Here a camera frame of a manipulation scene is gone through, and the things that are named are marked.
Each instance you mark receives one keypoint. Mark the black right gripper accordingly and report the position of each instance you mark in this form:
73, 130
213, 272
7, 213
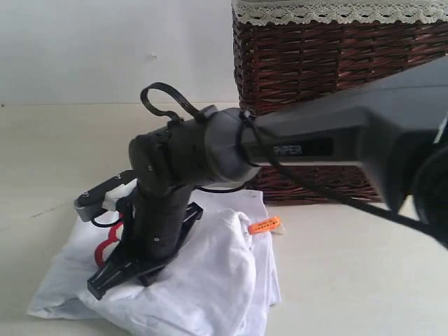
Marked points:
154, 230

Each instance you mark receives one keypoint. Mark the orange hang tag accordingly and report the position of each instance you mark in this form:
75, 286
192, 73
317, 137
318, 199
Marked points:
273, 224

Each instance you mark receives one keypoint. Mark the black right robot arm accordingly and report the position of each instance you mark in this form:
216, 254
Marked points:
208, 148

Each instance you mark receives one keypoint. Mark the white t-shirt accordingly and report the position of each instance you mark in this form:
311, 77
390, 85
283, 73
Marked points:
223, 281

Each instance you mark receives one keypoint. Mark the dark brown wicker basket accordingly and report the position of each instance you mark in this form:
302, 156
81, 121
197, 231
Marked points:
315, 70

